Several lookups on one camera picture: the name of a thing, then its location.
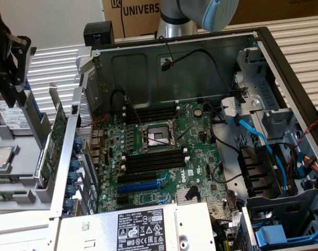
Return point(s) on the green and black graphics card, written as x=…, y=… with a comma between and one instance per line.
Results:
x=57, y=136

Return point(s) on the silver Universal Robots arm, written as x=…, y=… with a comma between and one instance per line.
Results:
x=171, y=23

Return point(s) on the silver hard disk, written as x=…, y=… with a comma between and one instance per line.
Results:
x=12, y=117

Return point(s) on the blue plastic disk carrier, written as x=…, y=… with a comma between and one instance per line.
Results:
x=38, y=112

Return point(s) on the black plastic block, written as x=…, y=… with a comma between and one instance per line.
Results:
x=98, y=28

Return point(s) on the silver CPU chip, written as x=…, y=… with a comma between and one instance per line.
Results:
x=0, y=158

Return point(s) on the grey plastic parts rack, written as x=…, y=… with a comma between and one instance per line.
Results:
x=25, y=157

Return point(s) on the blue plastic card clip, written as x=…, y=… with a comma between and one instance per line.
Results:
x=74, y=164
x=72, y=177
x=78, y=143
x=70, y=190
x=68, y=205

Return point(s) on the green RAM stick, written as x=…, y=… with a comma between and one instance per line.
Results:
x=4, y=179
x=4, y=194

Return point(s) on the cardboard box with black print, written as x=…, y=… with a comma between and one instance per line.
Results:
x=138, y=23

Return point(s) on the thin metal locking lever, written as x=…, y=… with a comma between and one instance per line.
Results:
x=184, y=133
x=134, y=112
x=162, y=140

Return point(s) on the black RAM slot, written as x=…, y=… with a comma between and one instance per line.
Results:
x=153, y=168
x=153, y=164
x=153, y=155
x=153, y=108
x=153, y=159
x=153, y=112
x=153, y=118

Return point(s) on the CPU socket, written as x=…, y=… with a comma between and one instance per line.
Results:
x=158, y=136

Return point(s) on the long black expansion slot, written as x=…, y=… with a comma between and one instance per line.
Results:
x=138, y=177

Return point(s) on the short black expansion slot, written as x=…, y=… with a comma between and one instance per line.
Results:
x=122, y=200

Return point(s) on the blue expansion slot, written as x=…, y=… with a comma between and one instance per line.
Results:
x=138, y=187

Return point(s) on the open metal PC case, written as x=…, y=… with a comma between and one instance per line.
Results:
x=200, y=78

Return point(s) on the round coin battery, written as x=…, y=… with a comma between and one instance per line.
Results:
x=198, y=112

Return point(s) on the silver power supply unit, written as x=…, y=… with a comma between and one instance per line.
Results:
x=96, y=235

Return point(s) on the green Dell motherboard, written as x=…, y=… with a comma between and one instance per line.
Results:
x=200, y=157

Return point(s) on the silver finned chipset heatsink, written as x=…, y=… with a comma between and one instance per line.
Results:
x=181, y=196

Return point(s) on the grey metal disk bay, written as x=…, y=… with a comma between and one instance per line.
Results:
x=258, y=86

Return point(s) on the grey metal drive cage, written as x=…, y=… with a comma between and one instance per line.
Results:
x=278, y=200

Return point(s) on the blue plastic drive caddy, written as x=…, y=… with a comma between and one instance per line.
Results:
x=271, y=234

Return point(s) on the silver post with black cap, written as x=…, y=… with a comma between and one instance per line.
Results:
x=33, y=51

